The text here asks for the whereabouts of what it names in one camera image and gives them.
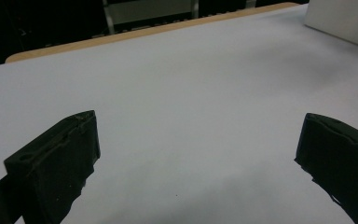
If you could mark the white rectangular box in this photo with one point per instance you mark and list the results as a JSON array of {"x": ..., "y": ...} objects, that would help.
[{"x": 345, "y": 18}]

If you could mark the white table mat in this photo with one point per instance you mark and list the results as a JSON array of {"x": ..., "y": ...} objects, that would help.
[{"x": 180, "y": 93}]

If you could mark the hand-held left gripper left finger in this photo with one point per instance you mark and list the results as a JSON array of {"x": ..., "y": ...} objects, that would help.
[{"x": 56, "y": 161}]

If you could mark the grey metal stand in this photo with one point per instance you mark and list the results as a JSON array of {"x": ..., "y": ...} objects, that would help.
[{"x": 149, "y": 9}]

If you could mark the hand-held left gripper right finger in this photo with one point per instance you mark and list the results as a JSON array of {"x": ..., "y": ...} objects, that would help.
[{"x": 338, "y": 155}]

